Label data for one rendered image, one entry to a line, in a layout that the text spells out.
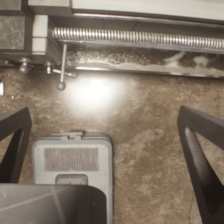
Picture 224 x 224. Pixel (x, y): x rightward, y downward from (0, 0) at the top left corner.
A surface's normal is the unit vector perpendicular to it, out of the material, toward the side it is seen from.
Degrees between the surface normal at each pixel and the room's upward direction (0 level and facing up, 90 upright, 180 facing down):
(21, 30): 0
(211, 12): 36
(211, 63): 0
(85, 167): 0
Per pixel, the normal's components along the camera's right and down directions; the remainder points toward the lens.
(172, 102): 0.03, 0.09
